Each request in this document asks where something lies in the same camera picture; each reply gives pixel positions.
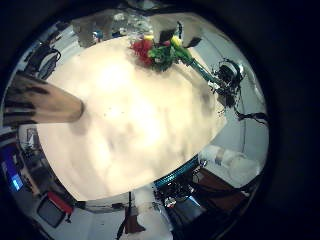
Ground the gold cylindrical vase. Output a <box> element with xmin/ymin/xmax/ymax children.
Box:
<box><xmin>1</xmin><ymin>71</ymin><xmax>85</xmax><ymax>128</ymax></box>

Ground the computer monitor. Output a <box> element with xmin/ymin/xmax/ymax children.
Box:
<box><xmin>0</xmin><ymin>146</ymin><xmax>25</xmax><ymax>193</ymax></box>

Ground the black mesh chair red seat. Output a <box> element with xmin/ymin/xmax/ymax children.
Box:
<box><xmin>35</xmin><ymin>191</ymin><xmax>75</xmax><ymax>228</ymax></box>

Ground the flower bouquet with green wrap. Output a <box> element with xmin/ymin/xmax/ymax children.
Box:
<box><xmin>129</xmin><ymin>21</ymin><xmax>228</xmax><ymax>91</ymax></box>

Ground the black equipment with cables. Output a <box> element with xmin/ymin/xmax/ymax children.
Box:
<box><xmin>24</xmin><ymin>43</ymin><xmax>63</xmax><ymax>82</ymax></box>

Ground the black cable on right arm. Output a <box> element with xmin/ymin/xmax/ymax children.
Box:
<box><xmin>233</xmin><ymin>105</ymin><xmax>270</xmax><ymax>125</ymax></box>

